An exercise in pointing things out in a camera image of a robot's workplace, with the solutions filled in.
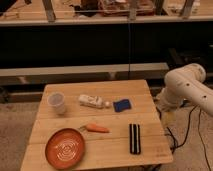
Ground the translucent plastic cup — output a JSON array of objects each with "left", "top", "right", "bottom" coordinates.
[{"left": 47, "top": 92, "right": 66, "bottom": 115}]

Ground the orange toy carrot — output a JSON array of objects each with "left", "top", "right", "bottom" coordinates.
[{"left": 79, "top": 124, "right": 110, "bottom": 133}]

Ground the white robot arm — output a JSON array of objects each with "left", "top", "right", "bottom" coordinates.
[{"left": 156, "top": 63, "right": 213, "bottom": 126}]

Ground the orange ceramic bowl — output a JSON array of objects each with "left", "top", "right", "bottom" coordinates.
[{"left": 45, "top": 128, "right": 85, "bottom": 170}]

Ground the white plastic bottle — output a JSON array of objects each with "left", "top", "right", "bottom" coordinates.
[{"left": 78, "top": 94, "right": 110, "bottom": 109}]

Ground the wooden table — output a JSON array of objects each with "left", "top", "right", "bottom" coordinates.
[{"left": 21, "top": 80, "right": 173, "bottom": 171}]

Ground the long wooden bench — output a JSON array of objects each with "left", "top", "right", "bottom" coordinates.
[{"left": 0, "top": 62, "right": 169, "bottom": 77}]

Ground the black vertical pole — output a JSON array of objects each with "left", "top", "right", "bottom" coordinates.
[{"left": 127, "top": 22, "right": 131, "bottom": 80}]

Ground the black power cable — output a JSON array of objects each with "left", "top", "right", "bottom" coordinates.
[{"left": 155, "top": 105, "right": 213, "bottom": 171}]

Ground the yellow foam gripper tip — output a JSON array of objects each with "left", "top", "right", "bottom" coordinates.
[{"left": 162, "top": 112, "right": 174, "bottom": 127}]

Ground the blue sponge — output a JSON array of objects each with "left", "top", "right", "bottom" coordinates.
[{"left": 113, "top": 99, "right": 131, "bottom": 112}]

